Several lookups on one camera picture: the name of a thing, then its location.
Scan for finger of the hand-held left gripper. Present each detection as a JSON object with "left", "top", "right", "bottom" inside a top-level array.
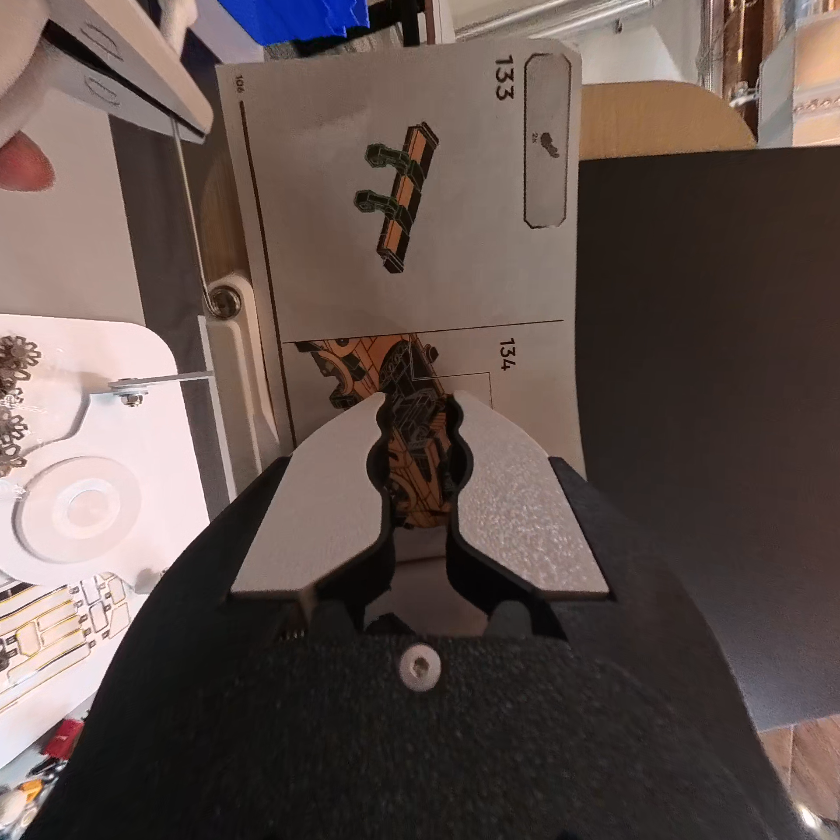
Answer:
[
  {"left": 69, "top": 0, "right": 216, "bottom": 131},
  {"left": 41, "top": 16, "right": 210, "bottom": 145}
]

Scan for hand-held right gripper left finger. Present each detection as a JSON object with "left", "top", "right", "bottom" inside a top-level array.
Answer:
[{"left": 231, "top": 392, "right": 396, "bottom": 636}]

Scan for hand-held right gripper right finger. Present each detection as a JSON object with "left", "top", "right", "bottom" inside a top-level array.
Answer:
[{"left": 446, "top": 390, "right": 611, "bottom": 632}]

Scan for lego sticker sheet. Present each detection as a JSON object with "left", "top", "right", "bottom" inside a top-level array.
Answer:
[{"left": 0, "top": 570, "right": 137, "bottom": 718}]

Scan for lego instruction booklet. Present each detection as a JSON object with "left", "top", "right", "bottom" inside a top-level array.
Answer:
[{"left": 215, "top": 38, "right": 586, "bottom": 568}]

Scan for red lego minifigure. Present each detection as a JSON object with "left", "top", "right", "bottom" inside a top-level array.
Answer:
[{"left": 41, "top": 717, "right": 88, "bottom": 763}]

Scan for white and yellow lego piece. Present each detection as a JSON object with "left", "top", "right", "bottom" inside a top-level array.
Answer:
[{"left": 0, "top": 761, "right": 63, "bottom": 837}]

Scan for person's left hand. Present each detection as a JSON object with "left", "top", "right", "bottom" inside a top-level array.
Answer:
[{"left": 0, "top": 130, "right": 57, "bottom": 193}]

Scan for stacked blue plastic bins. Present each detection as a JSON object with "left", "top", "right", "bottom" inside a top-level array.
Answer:
[{"left": 215, "top": 0, "right": 373, "bottom": 48}]

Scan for white book stand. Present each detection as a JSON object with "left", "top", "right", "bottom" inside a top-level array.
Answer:
[{"left": 0, "top": 118, "right": 280, "bottom": 770}]

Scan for clear bag of small parts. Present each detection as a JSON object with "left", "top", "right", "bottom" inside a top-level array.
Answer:
[{"left": 0, "top": 333, "right": 43, "bottom": 479}]

